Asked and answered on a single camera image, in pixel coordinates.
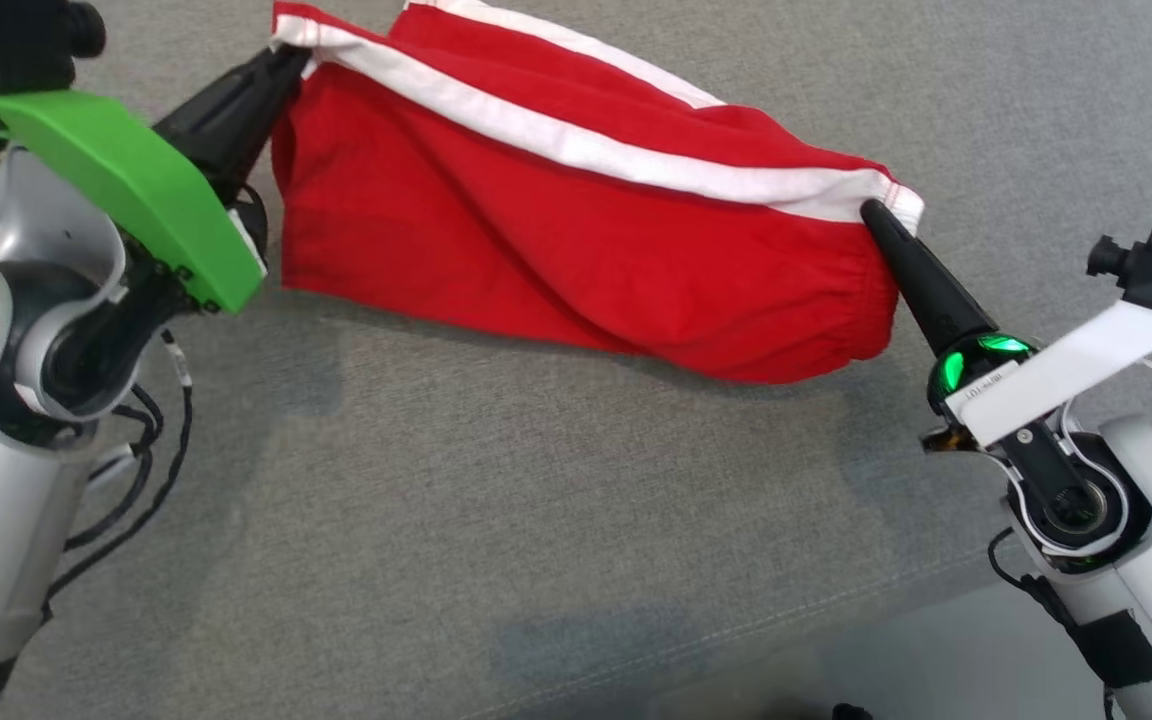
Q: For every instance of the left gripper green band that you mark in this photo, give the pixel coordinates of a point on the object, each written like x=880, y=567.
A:
x=136, y=180

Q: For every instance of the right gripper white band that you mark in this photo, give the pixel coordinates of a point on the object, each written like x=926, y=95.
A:
x=1056, y=375

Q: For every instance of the red shorts with white stripe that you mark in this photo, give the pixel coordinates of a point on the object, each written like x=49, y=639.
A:
x=556, y=230

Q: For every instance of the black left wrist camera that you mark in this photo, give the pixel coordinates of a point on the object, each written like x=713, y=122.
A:
x=16, y=45

